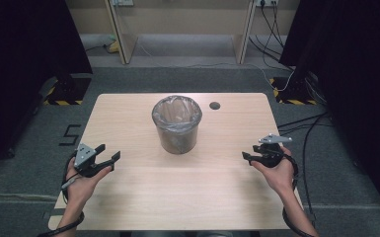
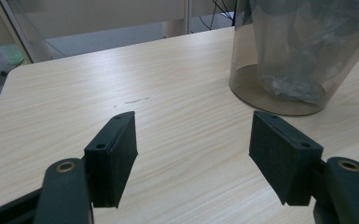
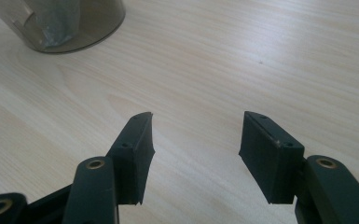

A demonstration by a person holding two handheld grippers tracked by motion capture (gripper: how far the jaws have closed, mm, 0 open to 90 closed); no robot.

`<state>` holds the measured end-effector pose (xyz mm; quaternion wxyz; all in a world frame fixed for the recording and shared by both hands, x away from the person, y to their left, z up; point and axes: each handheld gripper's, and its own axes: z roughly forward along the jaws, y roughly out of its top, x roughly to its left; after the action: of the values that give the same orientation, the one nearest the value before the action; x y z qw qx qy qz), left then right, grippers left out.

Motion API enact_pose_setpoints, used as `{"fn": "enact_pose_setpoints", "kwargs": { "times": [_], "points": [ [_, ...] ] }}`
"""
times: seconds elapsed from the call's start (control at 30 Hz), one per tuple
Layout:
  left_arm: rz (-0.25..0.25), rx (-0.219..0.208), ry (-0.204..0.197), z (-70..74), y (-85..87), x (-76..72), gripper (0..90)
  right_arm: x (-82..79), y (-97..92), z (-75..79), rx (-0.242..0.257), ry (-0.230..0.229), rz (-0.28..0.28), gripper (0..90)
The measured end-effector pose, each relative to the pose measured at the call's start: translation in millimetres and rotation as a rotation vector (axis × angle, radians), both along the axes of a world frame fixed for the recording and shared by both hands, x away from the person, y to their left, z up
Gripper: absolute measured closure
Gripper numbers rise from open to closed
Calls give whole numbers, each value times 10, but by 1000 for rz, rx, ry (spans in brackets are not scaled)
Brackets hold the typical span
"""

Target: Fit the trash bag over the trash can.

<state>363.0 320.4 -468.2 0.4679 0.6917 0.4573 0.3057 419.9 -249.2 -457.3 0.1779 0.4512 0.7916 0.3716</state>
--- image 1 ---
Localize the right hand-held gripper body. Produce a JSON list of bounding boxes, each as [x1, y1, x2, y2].
[[252, 132, 293, 169]]

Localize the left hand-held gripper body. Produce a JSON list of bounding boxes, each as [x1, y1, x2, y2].
[[73, 142, 114, 179]]

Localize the transparent brown plastic bin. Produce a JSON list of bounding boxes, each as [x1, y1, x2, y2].
[[151, 95, 203, 155]]

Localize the clear plastic garbage bag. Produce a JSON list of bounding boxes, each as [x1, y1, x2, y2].
[[151, 95, 203, 153]]

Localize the person's right hand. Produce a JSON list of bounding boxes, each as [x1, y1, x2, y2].
[[250, 145, 296, 196]]

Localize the person's left hand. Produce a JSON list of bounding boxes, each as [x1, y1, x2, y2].
[[64, 157, 114, 212]]

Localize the stand base with striped tape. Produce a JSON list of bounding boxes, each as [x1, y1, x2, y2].
[[41, 73, 93, 107], [268, 76, 319, 107]]

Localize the grey tape strip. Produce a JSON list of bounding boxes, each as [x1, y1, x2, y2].
[[42, 207, 66, 221]]

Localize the small yellow object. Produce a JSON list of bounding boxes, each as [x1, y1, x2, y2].
[[107, 39, 121, 54]]

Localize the black curtain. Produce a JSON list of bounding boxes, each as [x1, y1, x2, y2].
[[278, 0, 380, 225], [0, 0, 93, 181]]

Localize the right hand-held gripper cable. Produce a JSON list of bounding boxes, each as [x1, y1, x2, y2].
[[281, 152, 314, 237]]

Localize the hand-held gripper cable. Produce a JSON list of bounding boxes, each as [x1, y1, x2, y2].
[[37, 150, 87, 237], [281, 152, 314, 237]]

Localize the black floor cables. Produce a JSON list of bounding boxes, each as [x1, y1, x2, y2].
[[276, 111, 331, 211]]

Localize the left hand-held gripper cable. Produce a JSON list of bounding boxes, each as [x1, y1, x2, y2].
[[37, 150, 87, 237]]

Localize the white floor cable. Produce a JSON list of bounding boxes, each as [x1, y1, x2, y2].
[[187, 61, 296, 93]]

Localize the light wooden desk frame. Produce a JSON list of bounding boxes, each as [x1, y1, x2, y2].
[[104, 0, 257, 65]]

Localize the black socket cables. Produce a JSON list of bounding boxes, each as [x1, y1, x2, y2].
[[248, 1, 294, 72]]

